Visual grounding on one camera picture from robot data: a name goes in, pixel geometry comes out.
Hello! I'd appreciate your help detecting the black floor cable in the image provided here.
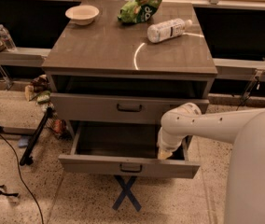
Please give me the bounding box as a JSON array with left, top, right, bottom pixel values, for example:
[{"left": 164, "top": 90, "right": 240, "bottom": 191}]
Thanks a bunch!
[{"left": 0, "top": 105, "right": 46, "bottom": 224}]

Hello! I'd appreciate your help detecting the white bowl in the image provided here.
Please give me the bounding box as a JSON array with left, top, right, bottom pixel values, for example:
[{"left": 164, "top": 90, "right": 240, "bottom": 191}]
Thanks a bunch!
[{"left": 65, "top": 5, "right": 99, "bottom": 25}]

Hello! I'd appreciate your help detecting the small water bottle on ledge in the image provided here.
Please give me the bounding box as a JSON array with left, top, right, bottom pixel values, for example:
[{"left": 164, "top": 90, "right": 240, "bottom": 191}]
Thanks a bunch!
[{"left": 0, "top": 24, "right": 17, "bottom": 52}]

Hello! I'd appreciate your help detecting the blue tape cross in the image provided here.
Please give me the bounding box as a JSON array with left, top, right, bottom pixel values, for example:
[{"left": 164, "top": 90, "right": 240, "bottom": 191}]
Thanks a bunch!
[{"left": 112, "top": 175, "right": 142, "bottom": 212}]

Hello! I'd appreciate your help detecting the blue sponge on floor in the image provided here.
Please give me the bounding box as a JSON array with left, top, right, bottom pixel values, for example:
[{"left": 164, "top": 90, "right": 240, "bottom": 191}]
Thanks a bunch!
[{"left": 18, "top": 135, "right": 30, "bottom": 148}]

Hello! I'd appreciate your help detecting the grey drawer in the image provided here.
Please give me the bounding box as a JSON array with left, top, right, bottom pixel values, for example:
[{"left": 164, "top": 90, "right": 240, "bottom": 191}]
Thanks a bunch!
[
  {"left": 59, "top": 121, "right": 200, "bottom": 178},
  {"left": 50, "top": 92, "right": 209, "bottom": 124}
]

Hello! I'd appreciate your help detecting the black tripod leg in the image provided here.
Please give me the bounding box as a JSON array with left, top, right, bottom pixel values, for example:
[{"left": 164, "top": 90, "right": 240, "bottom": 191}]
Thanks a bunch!
[{"left": 20, "top": 107, "right": 53, "bottom": 166}]

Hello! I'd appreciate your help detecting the grey drawer cabinet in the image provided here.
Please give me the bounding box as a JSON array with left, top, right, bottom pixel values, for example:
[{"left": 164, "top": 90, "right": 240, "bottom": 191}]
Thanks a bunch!
[{"left": 41, "top": 0, "right": 218, "bottom": 176}]

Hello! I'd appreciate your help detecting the pile of snack packages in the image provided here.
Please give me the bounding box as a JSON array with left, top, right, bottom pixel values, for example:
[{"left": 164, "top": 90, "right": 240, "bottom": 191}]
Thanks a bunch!
[{"left": 24, "top": 75, "right": 51, "bottom": 105}]

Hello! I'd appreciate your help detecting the grey top drawer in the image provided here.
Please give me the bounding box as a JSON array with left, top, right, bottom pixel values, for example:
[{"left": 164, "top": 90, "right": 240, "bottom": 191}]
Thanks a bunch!
[{"left": 50, "top": 92, "right": 209, "bottom": 124}]

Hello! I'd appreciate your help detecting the green chip bag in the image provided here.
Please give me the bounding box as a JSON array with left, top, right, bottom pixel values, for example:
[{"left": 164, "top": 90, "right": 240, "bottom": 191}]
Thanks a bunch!
[{"left": 118, "top": 0, "right": 162, "bottom": 24}]

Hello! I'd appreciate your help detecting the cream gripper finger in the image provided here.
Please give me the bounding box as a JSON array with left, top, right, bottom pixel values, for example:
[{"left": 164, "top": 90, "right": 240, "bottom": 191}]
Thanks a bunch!
[{"left": 158, "top": 149, "right": 173, "bottom": 160}]

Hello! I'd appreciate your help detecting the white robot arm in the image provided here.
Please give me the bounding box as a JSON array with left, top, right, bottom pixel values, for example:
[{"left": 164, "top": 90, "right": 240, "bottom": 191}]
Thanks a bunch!
[{"left": 158, "top": 103, "right": 265, "bottom": 224}]

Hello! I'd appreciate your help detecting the clear plastic water bottle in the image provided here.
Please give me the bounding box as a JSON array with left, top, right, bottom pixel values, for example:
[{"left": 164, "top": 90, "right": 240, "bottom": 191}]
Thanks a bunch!
[{"left": 147, "top": 18, "right": 192, "bottom": 43}]

